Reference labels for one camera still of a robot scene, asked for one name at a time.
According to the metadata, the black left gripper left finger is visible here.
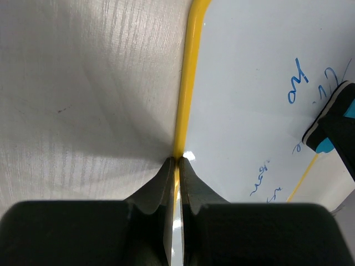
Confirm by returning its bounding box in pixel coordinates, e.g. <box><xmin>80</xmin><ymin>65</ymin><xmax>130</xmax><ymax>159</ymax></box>
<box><xmin>1</xmin><ymin>157</ymin><xmax>175</xmax><ymax>265</ymax></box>

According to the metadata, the yellow framed small whiteboard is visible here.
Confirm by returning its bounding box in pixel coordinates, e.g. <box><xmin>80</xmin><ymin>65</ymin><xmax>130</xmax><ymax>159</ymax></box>
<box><xmin>174</xmin><ymin>1</ymin><xmax>354</xmax><ymax>216</ymax></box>

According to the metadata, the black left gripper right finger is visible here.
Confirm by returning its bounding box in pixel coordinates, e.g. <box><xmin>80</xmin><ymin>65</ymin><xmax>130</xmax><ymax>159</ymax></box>
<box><xmin>179</xmin><ymin>158</ymin><xmax>354</xmax><ymax>265</ymax></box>

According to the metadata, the blue whiteboard eraser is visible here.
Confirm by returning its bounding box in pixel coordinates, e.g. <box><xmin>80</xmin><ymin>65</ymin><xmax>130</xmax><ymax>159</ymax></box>
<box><xmin>302</xmin><ymin>80</ymin><xmax>354</xmax><ymax>154</ymax></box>

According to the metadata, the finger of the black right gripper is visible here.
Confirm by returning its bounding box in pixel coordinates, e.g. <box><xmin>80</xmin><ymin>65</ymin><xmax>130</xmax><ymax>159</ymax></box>
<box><xmin>324</xmin><ymin>118</ymin><xmax>354</xmax><ymax>177</ymax></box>

